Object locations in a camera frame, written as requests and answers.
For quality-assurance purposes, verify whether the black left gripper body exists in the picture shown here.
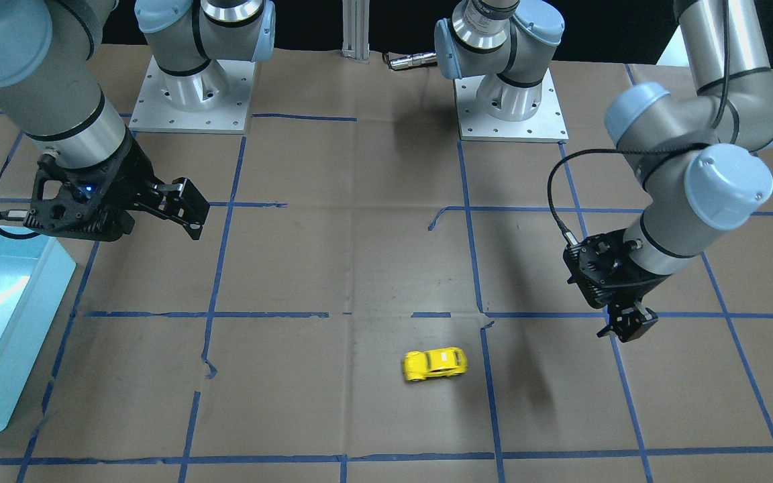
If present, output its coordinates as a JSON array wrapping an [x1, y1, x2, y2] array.
[[562, 229, 668, 336]]

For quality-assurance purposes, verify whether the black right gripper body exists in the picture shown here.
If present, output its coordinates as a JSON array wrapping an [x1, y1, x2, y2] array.
[[24, 144, 209, 242]]

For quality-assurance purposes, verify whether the yellow beetle toy car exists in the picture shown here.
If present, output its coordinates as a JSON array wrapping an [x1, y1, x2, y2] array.
[[403, 347, 468, 382]]

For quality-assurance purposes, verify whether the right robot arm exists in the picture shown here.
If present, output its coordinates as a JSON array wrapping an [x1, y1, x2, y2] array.
[[0, 1, 276, 242]]

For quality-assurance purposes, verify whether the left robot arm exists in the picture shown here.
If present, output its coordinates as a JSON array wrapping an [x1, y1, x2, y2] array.
[[433, 1, 773, 342]]

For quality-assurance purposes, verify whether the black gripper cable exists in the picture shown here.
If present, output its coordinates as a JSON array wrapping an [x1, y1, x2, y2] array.
[[547, 0, 733, 249]]

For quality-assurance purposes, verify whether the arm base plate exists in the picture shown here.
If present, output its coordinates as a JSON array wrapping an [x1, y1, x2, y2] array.
[[454, 70, 570, 143], [130, 58, 258, 135]]

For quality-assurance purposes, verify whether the aluminium frame post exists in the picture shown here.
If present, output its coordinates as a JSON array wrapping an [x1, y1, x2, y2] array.
[[341, 0, 370, 63]]

